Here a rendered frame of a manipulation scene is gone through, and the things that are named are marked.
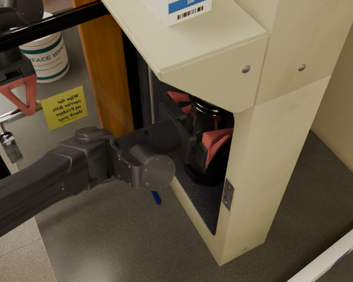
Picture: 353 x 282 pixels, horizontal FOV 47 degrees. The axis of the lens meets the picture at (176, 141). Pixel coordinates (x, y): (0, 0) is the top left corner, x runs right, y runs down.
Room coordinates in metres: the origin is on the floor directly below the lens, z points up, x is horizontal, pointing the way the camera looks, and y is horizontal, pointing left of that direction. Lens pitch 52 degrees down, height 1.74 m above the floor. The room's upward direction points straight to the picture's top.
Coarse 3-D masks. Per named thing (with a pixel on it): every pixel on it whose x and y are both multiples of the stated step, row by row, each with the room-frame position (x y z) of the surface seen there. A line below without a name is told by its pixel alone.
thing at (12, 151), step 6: (6, 138) 0.43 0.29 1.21; (12, 138) 0.42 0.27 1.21; (6, 144) 0.41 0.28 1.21; (12, 144) 0.41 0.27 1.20; (6, 150) 0.41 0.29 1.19; (12, 150) 0.41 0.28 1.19; (18, 150) 0.42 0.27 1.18; (12, 156) 0.41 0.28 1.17; (18, 156) 0.42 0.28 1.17; (12, 162) 0.41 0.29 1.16
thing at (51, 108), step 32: (64, 32) 0.51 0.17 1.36; (96, 32) 0.53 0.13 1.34; (0, 64) 0.45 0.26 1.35; (32, 64) 0.47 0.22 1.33; (64, 64) 0.50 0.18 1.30; (96, 64) 0.53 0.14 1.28; (0, 96) 0.44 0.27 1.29; (32, 96) 0.46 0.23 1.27; (64, 96) 0.49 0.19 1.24; (96, 96) 0.52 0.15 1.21; (128, 96) 0.56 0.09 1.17; (0, 128) 0.43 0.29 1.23; (32, 128) 0.45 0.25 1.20; (64, 128) 0.48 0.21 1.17; (128, 128) 0.55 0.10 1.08; (32, 160) 0.44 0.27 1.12
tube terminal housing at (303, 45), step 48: (240, 0) 0.35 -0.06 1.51; (288, 0) 0.31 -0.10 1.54; (336, 0) 0.34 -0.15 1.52; (288, 48) 0.32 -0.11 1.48; (336, 48) 0.35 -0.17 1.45; (288, 96) 0.33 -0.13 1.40; (240, 144) 0.32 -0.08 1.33; (288, 144) 0.34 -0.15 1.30; (240, 192) 0.31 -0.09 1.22; (240, 240) 0.32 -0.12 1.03
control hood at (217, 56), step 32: (128, 0) 0.36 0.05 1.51; (224, 0) 0.36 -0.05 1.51; (128, 32) 0.31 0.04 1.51; (160, 32) 0.31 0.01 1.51; (192, 32) 0.31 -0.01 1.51; (224, 32) 0.31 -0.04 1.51; (256, 32) 0.31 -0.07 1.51; (160, 64) 0.26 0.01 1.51; (192, 64) 0.27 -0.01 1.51; (224, 64) 0.28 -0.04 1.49; (256, 64) 0.30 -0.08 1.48; (224, 96) 0.29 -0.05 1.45
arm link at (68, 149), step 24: (72, 144) 0.37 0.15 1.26; (96, 144) 0.37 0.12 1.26; (24, 168) 0.31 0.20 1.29; (48, 168) 0.31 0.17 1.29; (72, 168) 0.32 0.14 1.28; (96, 168) 0.35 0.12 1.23; (0, 192) 0.25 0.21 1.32; (24, 192) 0.25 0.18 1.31; (48, 192) 0.27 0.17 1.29; (72, 192) 0.29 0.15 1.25; (0, 216) 0.22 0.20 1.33; (24, 216) 0.23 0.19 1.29
